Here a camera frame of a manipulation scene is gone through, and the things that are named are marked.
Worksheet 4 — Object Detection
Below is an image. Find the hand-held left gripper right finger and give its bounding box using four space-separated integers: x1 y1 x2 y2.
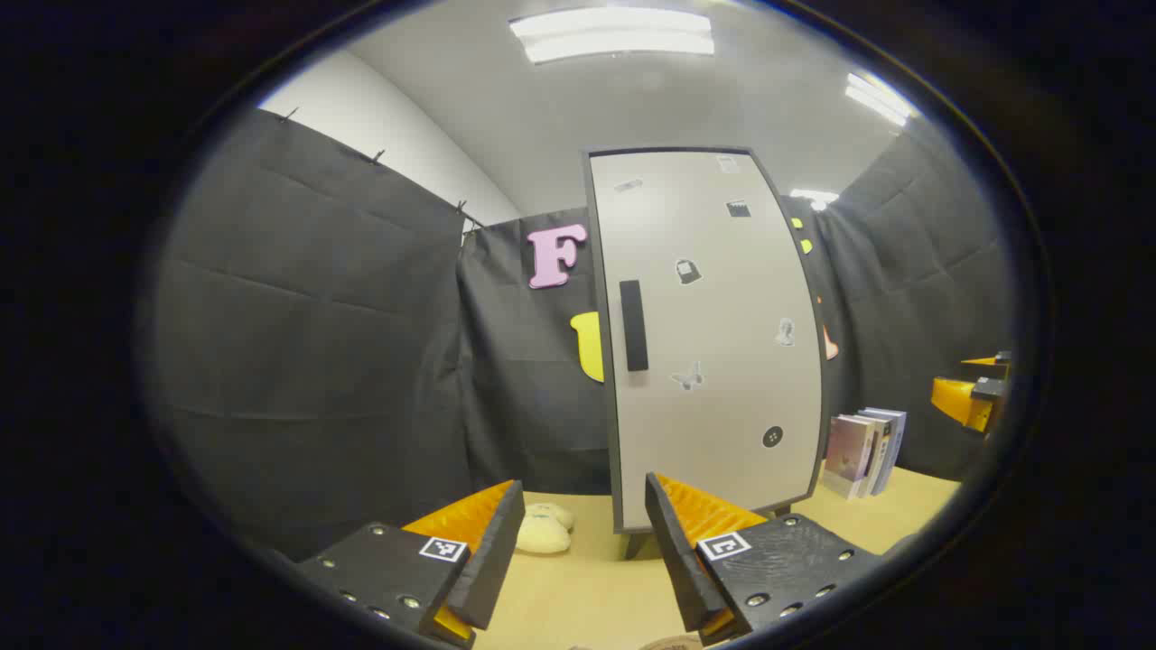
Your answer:
644 471 884 647

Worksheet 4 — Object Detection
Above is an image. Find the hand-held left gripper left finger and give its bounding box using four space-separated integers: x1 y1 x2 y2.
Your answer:
294 478 527 649

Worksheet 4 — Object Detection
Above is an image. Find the gray cabinet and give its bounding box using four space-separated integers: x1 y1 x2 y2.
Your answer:
583 147 834 561

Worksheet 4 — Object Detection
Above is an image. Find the black cabinet door handle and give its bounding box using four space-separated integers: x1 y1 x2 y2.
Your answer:
620 280 649 373

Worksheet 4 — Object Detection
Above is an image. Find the gray cabinet door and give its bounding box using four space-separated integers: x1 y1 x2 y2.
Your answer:
589 152 825 532

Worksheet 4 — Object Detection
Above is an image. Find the gray blue book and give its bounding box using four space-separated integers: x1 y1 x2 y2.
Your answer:
862 407 908 496

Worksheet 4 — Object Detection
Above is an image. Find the white spine book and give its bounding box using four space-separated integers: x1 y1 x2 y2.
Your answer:
858 412 893 497

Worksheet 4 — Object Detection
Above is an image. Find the pink cover book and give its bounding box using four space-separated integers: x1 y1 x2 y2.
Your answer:
822 413 875 500

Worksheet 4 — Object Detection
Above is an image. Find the black backdrop cloth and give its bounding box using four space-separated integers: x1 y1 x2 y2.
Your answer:
149 107 1012 561

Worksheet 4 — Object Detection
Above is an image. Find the large ceiling light panel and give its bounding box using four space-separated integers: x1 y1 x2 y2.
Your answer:
508 7 716 66

